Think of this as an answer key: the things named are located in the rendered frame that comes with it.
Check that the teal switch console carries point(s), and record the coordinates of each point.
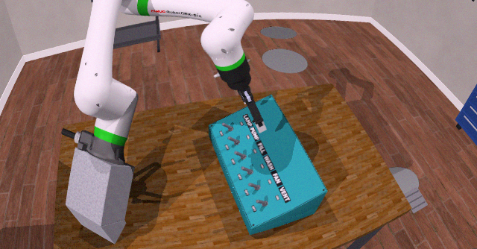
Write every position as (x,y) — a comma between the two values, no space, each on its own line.
(278,183)

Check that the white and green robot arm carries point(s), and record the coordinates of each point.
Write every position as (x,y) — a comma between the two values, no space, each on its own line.
(113,103)

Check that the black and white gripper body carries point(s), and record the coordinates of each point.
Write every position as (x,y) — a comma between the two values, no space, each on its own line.
(241,85)

